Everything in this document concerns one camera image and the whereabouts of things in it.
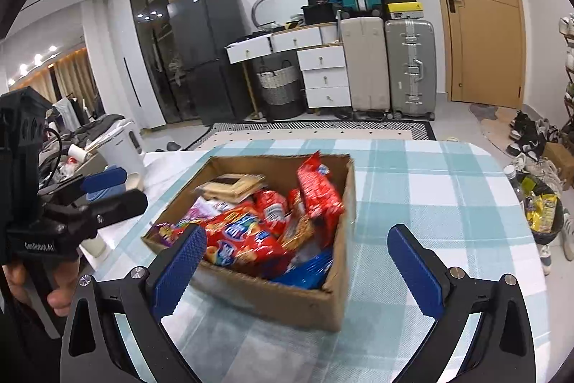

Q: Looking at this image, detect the large red biscuit packet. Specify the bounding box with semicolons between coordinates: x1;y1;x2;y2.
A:
197;207;293;281

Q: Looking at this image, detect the wooden door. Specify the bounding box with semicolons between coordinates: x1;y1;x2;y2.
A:
417;0;526;104

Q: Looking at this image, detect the oval mirror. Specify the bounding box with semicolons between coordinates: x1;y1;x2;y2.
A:
251;0;315;30

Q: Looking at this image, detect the dark grey fridge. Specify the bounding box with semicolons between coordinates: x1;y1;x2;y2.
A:
167;0;254;126

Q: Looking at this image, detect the tall red snack packet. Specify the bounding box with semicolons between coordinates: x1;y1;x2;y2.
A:
297;150;345;234

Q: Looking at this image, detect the silver suitcase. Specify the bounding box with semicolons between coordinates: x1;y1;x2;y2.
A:
385;19;438;122

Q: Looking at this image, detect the blue snack packet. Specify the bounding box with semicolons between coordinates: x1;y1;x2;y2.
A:
271;246;335;291

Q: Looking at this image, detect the white wardrobe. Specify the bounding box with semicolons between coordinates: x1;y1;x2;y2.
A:
108;0;168;131

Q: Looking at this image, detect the dark glass cabinet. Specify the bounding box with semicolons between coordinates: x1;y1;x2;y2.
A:
127;0;180;126

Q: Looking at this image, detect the small brown cardboard box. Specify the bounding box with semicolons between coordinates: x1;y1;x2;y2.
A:
542;143;574;178

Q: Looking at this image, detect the person's left hand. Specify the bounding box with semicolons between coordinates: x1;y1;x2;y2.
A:
3;259;82;312

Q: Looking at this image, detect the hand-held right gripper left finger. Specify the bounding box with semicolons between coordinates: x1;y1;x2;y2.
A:
60;223;211;383

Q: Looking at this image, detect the patterned rug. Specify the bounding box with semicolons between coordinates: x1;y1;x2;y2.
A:
186;120;438;153

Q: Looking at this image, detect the small red snack packet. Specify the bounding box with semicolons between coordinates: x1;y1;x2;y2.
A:
252;189;292;237

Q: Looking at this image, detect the white drawer unit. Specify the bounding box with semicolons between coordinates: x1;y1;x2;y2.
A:
297;44;353;110

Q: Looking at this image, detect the purple snack packet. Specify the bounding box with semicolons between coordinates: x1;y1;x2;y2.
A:
149;201;234;250

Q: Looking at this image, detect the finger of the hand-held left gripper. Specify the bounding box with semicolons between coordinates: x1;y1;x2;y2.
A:
54;167;128;206
80;189;149;228

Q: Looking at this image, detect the beige suitcase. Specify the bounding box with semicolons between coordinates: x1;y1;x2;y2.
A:
338;16;391;115

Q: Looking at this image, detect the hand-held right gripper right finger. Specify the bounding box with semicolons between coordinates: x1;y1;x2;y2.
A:
387;224;536;383

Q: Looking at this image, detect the black cable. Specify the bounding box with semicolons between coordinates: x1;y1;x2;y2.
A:
41;127;64;186

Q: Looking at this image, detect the yellow black shoe box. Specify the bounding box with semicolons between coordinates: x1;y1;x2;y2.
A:
386;1;425;22

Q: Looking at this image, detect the beige brown snack packet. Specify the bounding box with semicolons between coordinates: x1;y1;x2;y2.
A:
194;173;268;205

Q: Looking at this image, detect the white appliance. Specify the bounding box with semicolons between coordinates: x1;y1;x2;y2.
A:
96;118;145;186

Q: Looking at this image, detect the beige curtain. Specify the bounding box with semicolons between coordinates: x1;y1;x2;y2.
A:
13;51;105;128

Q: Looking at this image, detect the black trash bin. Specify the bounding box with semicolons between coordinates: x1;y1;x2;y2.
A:
516;172;566;247

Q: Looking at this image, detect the woven laundry basket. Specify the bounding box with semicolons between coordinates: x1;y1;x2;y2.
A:
255;60;306;122

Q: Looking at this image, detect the white vanity desk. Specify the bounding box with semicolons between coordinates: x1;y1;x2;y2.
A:
224;24;347;120

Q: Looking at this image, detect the clear plastic bottle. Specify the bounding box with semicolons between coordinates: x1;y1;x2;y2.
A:
503;164;524;205

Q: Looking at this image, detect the black storage box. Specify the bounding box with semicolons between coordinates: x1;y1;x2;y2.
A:
301;4;340;26

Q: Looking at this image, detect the grey doormat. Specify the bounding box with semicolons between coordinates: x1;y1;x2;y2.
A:
469;102;517;151

